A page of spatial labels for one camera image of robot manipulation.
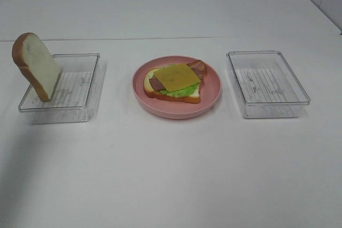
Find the green lettuce leaf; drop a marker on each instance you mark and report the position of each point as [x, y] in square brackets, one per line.
[178, 80]

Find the bacon strip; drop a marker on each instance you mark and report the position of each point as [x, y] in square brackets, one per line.
[199, 68]
[156, 84]

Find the yellow cheese slice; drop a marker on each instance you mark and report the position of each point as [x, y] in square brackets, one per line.
[176, 77]

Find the bread slice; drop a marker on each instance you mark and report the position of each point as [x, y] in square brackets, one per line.
[171, 97]
[36, 64]

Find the pink round plate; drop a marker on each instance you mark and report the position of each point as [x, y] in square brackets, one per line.
[209, 92]

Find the bread slice on plate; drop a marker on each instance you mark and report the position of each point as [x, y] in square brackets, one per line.
[171, 97]

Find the clear right plastic tray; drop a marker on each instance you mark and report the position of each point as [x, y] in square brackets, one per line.
[265, 85]

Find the clear plastic tray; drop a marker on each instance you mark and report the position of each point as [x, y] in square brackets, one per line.
[265, 85]
[76, 96]

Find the clear left plastic tray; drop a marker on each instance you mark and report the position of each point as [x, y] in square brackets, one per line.
[76, 96]

